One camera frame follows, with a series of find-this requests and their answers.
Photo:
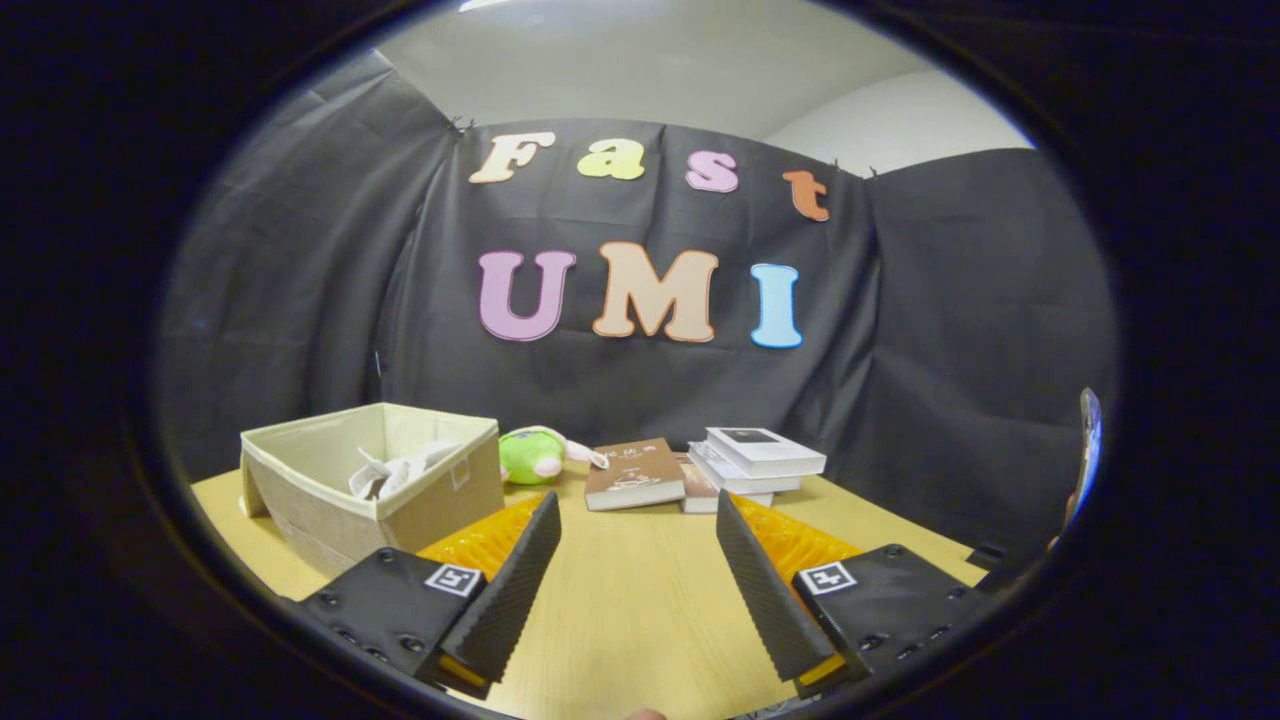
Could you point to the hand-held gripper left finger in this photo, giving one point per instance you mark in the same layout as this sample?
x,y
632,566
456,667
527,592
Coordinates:
x,y
510,590

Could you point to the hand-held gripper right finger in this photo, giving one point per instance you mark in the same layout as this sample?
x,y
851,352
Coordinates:
x,y
765,590

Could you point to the beige fabric storage box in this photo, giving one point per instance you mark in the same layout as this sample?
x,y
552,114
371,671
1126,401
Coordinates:
x,y
440,510

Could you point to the thin brown and white book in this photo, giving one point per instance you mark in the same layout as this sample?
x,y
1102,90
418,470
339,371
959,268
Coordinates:
x,y
700,495

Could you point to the plain white book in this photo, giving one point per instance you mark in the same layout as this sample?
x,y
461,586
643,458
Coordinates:
x,y
720,472

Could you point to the white book with dark picture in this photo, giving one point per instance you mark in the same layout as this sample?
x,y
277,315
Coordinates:
x,y
770,458

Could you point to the green and pink plush toy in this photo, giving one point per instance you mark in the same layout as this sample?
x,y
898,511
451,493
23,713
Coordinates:
x,y
525,458

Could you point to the brown cover book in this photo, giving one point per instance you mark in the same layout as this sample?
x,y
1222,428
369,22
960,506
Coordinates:
x,y
640,470

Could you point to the black table clamp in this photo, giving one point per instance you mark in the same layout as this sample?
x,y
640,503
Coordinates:
x,y
990,556

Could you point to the black backdrop cloth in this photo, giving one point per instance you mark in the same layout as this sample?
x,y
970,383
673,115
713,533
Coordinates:
x,y
300,300

